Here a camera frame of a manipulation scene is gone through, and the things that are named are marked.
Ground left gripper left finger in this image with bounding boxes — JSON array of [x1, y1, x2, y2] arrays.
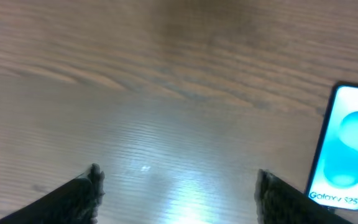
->
[[0, 164, 104, 224]]

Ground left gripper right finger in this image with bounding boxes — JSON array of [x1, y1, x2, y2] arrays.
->
[[254, 169, 352, 224]]

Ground blue Galaxy smartphone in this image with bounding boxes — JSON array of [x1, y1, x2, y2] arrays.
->
[[305, 81, 358, 210]]

